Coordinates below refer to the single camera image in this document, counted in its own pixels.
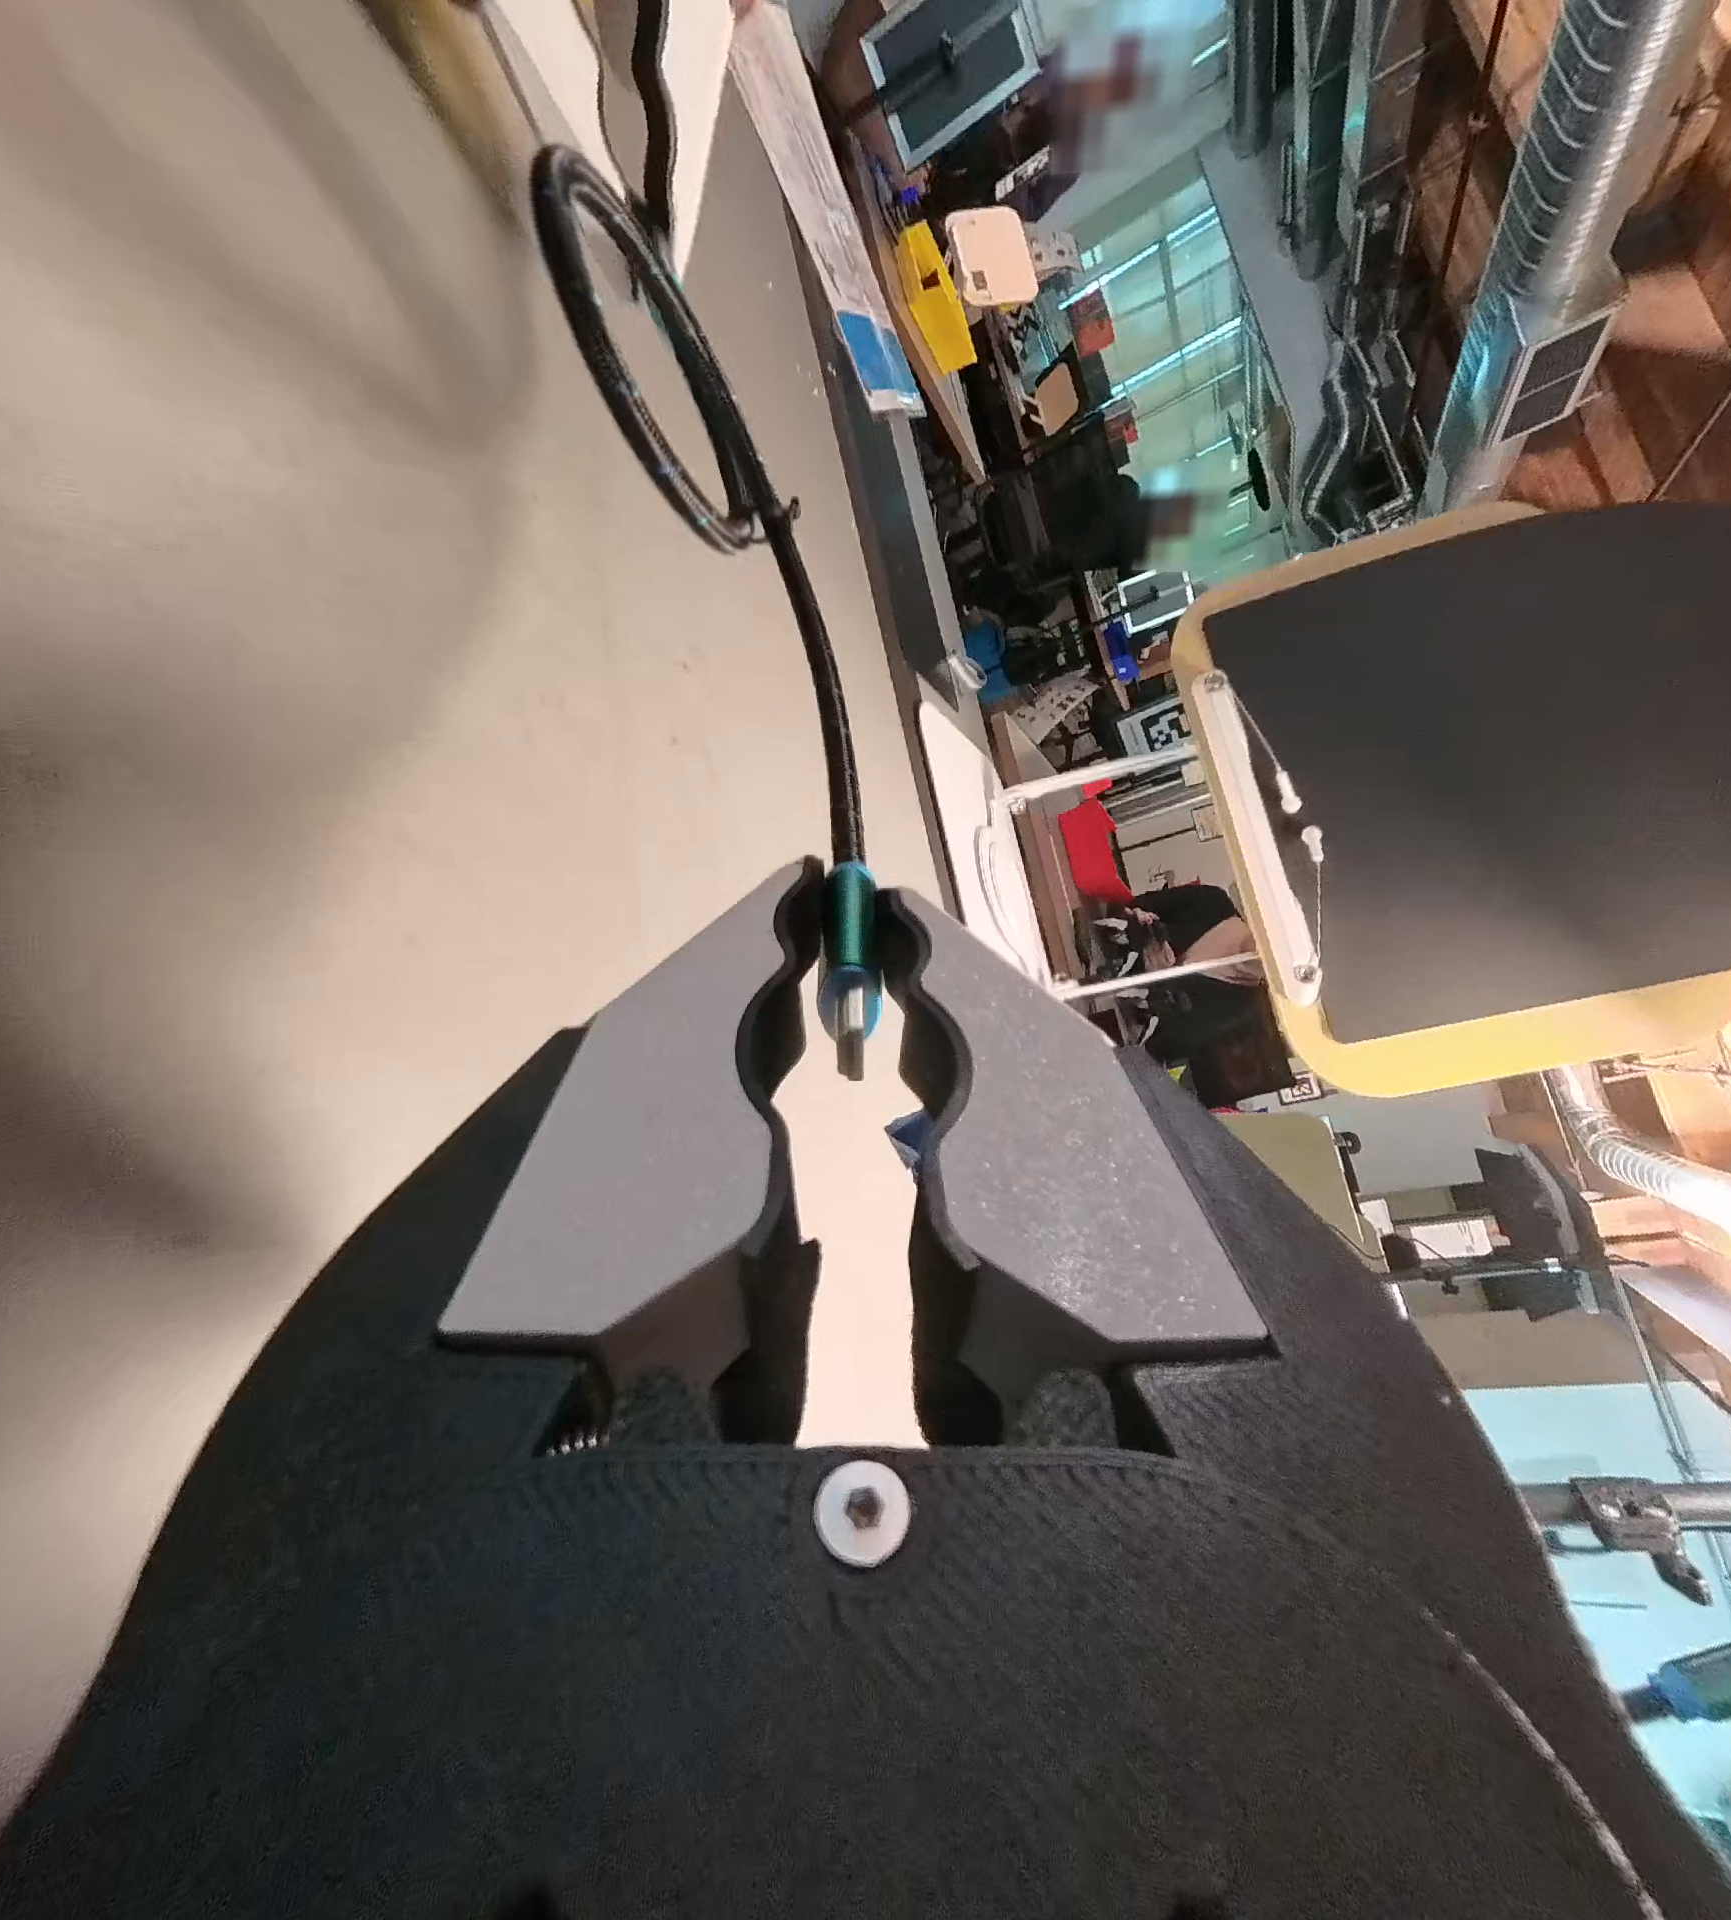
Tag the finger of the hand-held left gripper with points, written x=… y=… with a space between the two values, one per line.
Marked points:
x=597 y=74

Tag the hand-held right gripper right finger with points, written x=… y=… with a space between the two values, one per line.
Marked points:
x=1091 y=1201

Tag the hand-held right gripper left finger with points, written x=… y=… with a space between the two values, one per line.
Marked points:
x=627 y=1184

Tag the blue white printed paper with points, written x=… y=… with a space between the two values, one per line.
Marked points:
x=807 y=180

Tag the red box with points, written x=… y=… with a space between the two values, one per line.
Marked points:
x=1091 y=849

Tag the grey framed screen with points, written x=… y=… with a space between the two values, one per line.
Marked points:
x=957 y=60

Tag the yellow plastic bin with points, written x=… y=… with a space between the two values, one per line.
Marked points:
x=939 y=300

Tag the white boxy device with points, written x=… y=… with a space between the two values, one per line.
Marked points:
x=989 y=254

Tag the black white marker sign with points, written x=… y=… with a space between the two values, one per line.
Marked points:
x=1159 y=728

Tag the metal bar with clamp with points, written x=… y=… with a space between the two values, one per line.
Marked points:
x=1630 y=1508

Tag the black panel with wooden rim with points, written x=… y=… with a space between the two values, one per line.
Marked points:
x=1556 y=750

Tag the silver spiral duct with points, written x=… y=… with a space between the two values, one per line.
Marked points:
x=1570 y=225

